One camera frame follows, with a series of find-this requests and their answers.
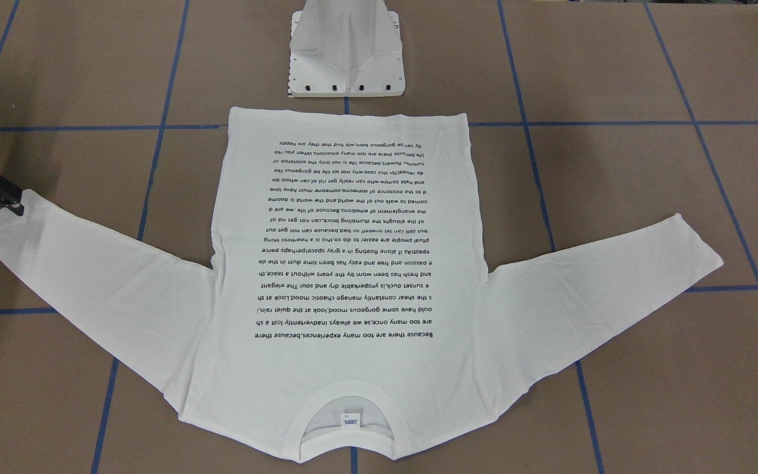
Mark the white long-sleeve printed shirt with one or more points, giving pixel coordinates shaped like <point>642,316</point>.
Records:
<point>348,301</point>

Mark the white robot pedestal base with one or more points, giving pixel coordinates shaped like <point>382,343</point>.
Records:
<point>345,49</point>

